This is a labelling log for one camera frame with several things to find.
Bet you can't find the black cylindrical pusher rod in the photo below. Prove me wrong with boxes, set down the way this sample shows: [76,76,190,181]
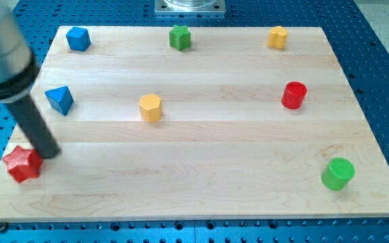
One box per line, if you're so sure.
[6,95,60,159]

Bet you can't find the yellow hexagon block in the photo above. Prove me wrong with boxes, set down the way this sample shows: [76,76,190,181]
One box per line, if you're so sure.
[139,93,163,122]

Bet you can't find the blue triangle block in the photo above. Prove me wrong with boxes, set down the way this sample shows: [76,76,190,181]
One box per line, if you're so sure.
[45,86,74,115]

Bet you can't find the red star block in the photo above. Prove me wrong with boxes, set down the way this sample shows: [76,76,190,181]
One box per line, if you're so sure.
[2,145,43,183]

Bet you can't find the blue cube block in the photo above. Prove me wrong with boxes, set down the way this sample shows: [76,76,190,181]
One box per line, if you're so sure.
[66,26,91,51]

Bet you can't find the wooden board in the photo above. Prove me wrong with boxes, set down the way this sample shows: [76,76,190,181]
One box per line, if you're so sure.
[0,26,389,222]

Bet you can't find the green star block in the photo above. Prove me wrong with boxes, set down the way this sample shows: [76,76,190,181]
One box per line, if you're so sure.
[169,25,191,51]

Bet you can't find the yellow heart block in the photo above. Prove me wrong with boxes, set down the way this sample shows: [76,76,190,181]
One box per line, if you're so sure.
[267,26,288,49]

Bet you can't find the red cylinder block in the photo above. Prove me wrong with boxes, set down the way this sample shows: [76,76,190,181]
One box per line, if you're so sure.
[281,81,307,109]

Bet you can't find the green cylinder block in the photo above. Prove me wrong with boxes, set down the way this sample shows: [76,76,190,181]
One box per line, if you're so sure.
[321,157,355,190]

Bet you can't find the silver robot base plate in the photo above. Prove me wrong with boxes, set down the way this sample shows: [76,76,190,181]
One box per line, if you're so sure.
[155,0,226,16]

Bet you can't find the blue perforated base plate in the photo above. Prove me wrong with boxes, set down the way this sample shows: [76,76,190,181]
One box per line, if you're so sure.
[0,0,389,242]

